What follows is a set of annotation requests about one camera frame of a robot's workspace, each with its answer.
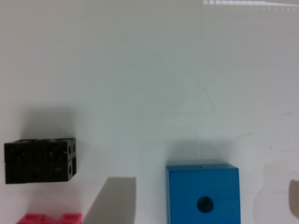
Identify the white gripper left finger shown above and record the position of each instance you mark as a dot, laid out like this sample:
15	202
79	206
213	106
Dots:
115	202

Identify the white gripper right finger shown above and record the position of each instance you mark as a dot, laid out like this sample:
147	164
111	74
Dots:
294	197

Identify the blue block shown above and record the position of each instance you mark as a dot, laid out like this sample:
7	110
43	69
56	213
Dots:
203	193

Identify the black cube block cluster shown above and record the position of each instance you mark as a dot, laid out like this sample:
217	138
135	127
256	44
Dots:
40	160

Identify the pink cube block cluster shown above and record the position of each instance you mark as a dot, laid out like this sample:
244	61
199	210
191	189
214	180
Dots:
44	219

